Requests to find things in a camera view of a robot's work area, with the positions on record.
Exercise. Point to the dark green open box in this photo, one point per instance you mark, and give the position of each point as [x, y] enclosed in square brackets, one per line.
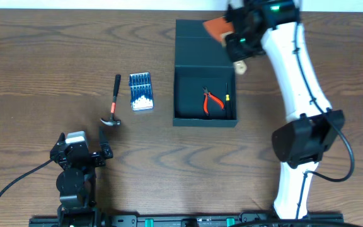
[202, 69]

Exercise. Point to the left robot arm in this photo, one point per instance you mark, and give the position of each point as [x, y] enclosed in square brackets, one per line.
[77, 181]

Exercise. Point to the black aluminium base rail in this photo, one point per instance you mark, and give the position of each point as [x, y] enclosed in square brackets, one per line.
[156, 221]

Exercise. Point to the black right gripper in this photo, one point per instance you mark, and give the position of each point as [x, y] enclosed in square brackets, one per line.
[235, 54]

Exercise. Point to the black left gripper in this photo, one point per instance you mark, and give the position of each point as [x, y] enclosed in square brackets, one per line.
[81, 156]

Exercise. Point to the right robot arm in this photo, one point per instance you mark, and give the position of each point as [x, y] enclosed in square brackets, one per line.
[275, 29]

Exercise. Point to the black handled claw hammer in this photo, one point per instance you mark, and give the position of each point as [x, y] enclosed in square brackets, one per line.
[112, 121]

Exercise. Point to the black yellow screwdriver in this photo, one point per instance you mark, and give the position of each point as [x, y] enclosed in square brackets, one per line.
[228, 104]

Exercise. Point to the orange scraper wooden handle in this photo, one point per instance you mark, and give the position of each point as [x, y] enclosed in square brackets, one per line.
[218, 29]

